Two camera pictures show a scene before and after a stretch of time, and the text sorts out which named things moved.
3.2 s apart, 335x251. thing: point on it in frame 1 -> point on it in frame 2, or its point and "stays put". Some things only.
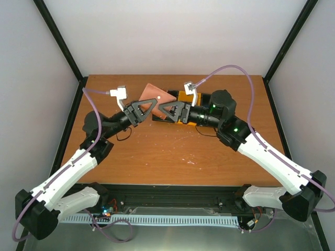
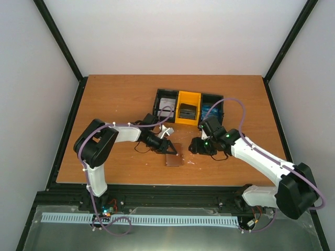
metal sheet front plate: x=282 y=232 stays put
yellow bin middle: x=183 y=97 stays put
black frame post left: x=65 y=48 stays put
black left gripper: x=134 y=113 -> x=163 y=146
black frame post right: x=299 y=22 stays put
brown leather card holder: x=152 y=92 -> x=174 y=160
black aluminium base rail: x=179 y=196 stays put
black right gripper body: x=208 y=121 -> x=208 y=148
